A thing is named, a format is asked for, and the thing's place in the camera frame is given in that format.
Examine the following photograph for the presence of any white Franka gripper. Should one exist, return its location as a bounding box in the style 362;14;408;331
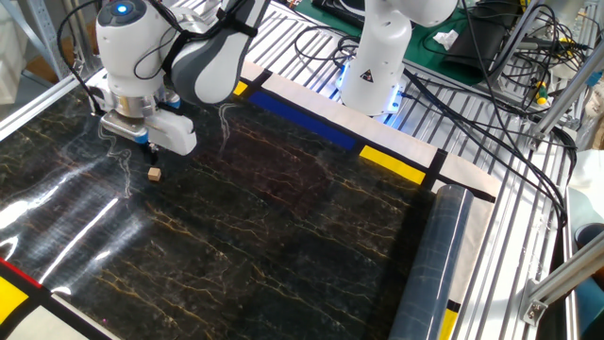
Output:
87;69;199;166

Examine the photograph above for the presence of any black marble pattern mat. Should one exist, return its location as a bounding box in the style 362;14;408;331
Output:
0;84;438;340

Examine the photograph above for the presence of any white plastic sheet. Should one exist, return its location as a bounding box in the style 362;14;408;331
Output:
0;0;28;106

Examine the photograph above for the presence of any Mondrian pattern cloth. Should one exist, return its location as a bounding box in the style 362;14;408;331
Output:
0;60;501;340

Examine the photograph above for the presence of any green cutting mat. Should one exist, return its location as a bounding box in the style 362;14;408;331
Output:
294;0;520;87

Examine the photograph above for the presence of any rolled clear plastic film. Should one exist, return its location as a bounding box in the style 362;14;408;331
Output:
387;183;475;340

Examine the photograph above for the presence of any white crumpled paper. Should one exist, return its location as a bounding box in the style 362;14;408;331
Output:
432;28;461;51

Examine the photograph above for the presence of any black rolled pouch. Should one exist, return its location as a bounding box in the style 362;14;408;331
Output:
441;13;518;86

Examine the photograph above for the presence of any yellow green screwdriver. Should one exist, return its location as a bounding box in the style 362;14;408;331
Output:
531;79;550;107

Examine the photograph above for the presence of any white fabric sheet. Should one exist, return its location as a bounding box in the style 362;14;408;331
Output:
565;148;604;228

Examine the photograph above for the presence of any teal plastic container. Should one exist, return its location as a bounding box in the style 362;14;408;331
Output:
573;221;604;334

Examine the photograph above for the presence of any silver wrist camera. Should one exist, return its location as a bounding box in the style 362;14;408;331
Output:
99;110;150;145

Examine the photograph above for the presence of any black arm cable harness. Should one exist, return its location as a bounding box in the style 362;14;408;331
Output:
56;0;260;117

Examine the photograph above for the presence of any grey perforated shelf post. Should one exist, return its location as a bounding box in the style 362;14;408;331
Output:
18;0;72;81

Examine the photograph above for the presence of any aluminium frame post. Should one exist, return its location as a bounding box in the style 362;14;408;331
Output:
518;230;604;328
490;0;544;81
530;44;604;141

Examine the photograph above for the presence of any thick black base cable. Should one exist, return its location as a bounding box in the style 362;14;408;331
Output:
402;67;579;230

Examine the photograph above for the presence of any black cable tangle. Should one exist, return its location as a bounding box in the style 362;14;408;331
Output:
512;2;594;103

